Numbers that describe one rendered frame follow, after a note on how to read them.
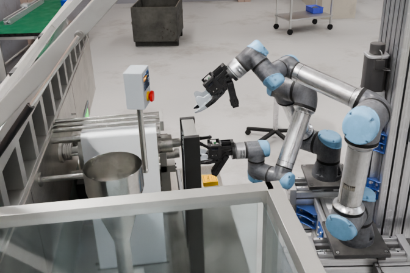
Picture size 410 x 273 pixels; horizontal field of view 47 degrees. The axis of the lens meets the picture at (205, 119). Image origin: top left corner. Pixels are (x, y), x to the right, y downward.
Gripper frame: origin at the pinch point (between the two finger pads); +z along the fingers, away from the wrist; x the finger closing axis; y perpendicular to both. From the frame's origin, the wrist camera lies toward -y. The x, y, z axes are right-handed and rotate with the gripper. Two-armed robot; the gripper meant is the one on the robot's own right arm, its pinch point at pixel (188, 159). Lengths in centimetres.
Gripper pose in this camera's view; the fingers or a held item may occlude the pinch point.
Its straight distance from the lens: 202.8
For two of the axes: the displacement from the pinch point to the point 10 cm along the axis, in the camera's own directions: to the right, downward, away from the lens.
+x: 1.3, 4.1, -9.0
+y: -0.3, -9.1, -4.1
